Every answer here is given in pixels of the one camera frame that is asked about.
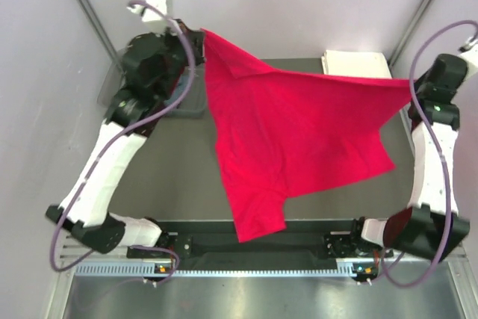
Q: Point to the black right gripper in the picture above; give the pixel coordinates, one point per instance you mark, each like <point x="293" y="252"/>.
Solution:
<point x="419" y="81"/>

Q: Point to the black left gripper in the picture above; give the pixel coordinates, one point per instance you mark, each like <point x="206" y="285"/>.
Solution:
<point x="194" y="39"/>

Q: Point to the pink t shirt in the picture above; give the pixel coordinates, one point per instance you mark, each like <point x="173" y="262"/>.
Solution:
<point x="283" y="134"/>

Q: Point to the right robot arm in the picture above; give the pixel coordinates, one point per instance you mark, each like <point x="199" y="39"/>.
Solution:
<point x="430" y="224"/>

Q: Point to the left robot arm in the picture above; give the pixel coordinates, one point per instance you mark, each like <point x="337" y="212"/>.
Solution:
<point x="157" y="78"/>

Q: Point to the grey-blue t shirt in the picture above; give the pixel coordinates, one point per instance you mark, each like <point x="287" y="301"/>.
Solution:
<point x="182" y="89"/>

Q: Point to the folded white t shirt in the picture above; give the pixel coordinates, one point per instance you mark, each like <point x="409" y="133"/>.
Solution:
<point x="355" y="64"/>

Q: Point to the clear plastic bin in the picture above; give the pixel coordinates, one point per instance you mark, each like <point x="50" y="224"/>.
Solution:
<point x="193" y="105"/>

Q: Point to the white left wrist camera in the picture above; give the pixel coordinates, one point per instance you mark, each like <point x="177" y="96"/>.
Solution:
<point x="154" y="18"/>

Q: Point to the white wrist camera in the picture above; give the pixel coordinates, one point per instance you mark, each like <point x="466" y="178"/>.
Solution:
<point x="471" y="48"/>
<point x="154" y="18"/>

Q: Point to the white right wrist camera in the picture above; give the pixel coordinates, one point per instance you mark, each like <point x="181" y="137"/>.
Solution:
<point x="471" y="48"/>

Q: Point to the right aluminium corner post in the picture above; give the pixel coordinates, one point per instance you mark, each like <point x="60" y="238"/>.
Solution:
<point x="412" y="26"/>

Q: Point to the aluminium corner post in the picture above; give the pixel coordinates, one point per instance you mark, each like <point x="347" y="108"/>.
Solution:
<point x="412" y="26"/>
<point x="100" y="31"/>

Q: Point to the left aluminium corner post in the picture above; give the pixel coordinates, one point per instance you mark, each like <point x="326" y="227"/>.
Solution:
<point x="100" y="31"/>

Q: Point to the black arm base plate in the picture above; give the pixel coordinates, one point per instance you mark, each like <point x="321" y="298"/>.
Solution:
<point x="321" y="238"/>

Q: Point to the grey slotted cable duct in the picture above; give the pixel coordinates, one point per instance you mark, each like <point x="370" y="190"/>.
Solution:
<point x="346" y="267"/>

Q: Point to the aluminium frame rail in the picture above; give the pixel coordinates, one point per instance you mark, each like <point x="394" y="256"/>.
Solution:
<point x="224" y="260"/>

